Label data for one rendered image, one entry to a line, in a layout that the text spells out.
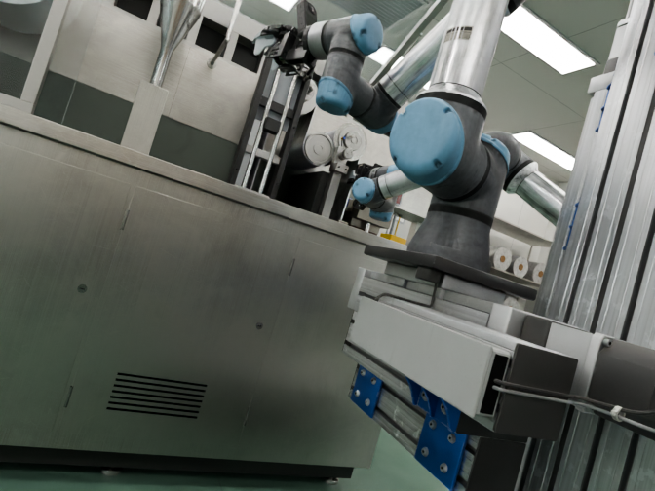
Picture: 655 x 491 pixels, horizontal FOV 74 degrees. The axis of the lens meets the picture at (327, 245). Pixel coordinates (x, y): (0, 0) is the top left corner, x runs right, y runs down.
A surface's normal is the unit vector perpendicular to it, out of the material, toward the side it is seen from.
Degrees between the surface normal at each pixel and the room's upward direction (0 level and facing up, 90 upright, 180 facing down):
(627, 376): 90
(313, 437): 90
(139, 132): 90
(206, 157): 90
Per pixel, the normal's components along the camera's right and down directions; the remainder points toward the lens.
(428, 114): -0.66, -0.09
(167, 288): 0.43, 0.08
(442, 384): -0.87, -0.28
